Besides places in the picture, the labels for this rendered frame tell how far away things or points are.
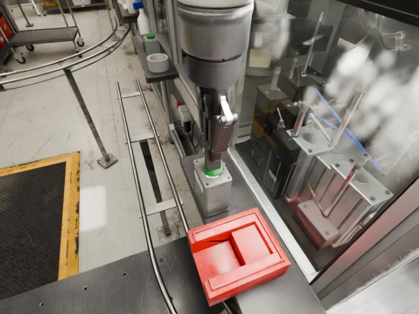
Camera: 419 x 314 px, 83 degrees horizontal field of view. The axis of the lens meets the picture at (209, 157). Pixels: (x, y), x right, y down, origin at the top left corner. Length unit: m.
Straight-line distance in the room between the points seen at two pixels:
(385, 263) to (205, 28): 0.33
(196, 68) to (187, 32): 0.05
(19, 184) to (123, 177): 0.76
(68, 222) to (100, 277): 1.05
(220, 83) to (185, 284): 0.57
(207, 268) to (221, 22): 0.41
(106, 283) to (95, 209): 1.06
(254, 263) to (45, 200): 1.73
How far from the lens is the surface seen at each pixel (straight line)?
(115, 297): 0.78
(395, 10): 0.21
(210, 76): 0.32
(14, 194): 2.19
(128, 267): 0.79
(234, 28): 0.30
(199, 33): 0.30
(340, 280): 0.45
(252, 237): 0.50
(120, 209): 1.75
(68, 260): 1.69
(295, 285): 0.53
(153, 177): 1.08
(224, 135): 0.37
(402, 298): 0.61
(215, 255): 0.51
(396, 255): 0.34
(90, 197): 1.90
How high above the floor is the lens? 1.39
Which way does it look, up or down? 46 degrees down
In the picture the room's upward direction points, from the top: straight up
